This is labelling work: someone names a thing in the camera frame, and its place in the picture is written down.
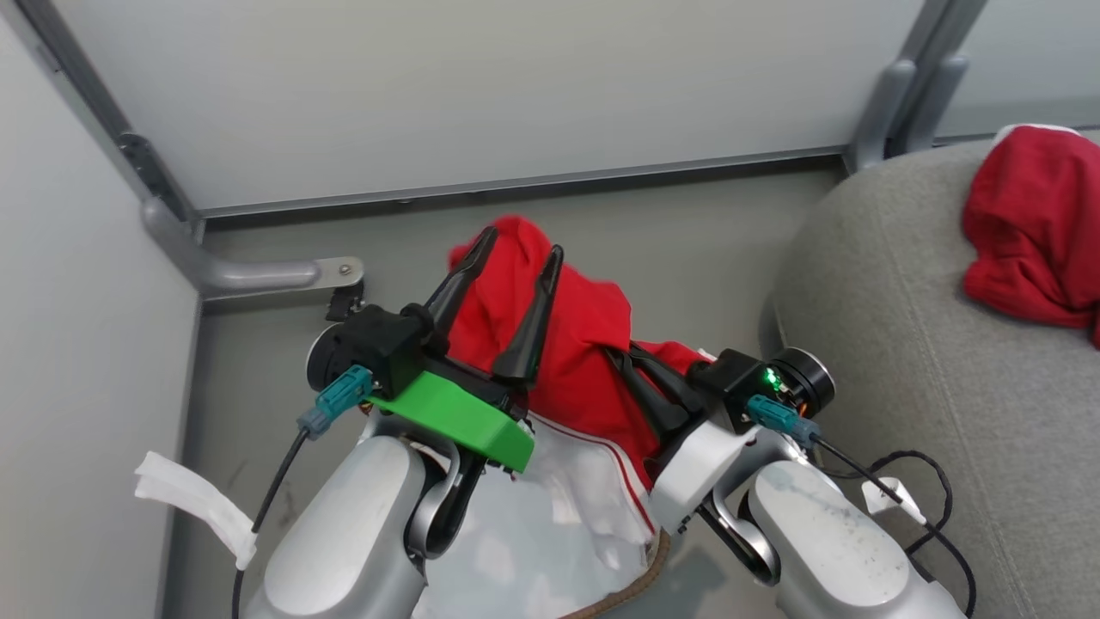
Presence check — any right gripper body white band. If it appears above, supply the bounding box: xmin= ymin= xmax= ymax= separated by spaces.
xmin=649 ymin=413 xmax=776 ymax=536

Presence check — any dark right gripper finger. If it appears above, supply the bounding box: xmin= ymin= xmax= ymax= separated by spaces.
xmin=632 ymin=341 xmax=707 ymax=413
xmin=606 ymin=346 xmax=690 ymax=440

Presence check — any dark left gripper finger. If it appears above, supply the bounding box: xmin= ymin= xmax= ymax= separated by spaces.
xmin=492 ymin=245 xmax=565 ymax=386
xmin=423 ymin=226 xmax=500 ymax=338

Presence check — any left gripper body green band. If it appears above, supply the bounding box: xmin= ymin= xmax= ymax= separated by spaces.
xmin=370 ymin=340 xmax=536 ymax=475

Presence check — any red jersey with white lettering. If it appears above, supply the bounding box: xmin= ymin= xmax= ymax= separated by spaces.
xmin=447 ymin=215 xmax=716 ymax=493

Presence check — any red jersey with white cuff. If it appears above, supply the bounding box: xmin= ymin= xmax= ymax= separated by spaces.
xmin=962 ymin=123 xmax=1100 ymax=349

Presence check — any grey fabric sofa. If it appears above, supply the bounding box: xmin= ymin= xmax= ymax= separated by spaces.
xmin=761 ymin=129 xmax=1100 ymax=619

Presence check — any black caster wheel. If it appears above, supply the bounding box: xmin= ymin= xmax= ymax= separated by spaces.
xmin=325 ymin=284 xmax=367 ymax=324

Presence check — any white laundry basket brown rim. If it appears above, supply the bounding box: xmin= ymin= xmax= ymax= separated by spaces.
xmin=559 ymin=526 xmax=673 ymax=619

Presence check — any white garment with red stripe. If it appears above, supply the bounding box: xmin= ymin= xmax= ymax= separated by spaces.
xmin=361 ymin=408 xmax=664 ymax=619

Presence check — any grey partition foot bar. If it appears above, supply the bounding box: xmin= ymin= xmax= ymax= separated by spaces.
xmin=142 ymin=196 xmax=366 ymax=298

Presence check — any grey partition foot stub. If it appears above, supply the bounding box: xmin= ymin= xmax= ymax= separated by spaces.
xmin=902 ymin=52 xmax=971 ymax=156
xmin=846 ymin=58 xmax=917 ymax=174

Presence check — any grey partition bottom rail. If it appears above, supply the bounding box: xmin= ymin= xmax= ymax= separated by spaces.
xmin=193 ymin=144 xmax=852 ymax=220

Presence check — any small white cable tag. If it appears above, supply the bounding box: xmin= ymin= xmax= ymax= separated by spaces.
xmin=862 ymin=477 xmax=929 ymax=527

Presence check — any white tape flag on cable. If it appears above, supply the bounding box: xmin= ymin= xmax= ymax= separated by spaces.
xmin=133 ymin=451 xmax=259 ymax=571

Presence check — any grey partition corner post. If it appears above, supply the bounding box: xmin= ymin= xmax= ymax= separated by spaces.
xmin=13 ymin=0 xmax=203 ymax=237

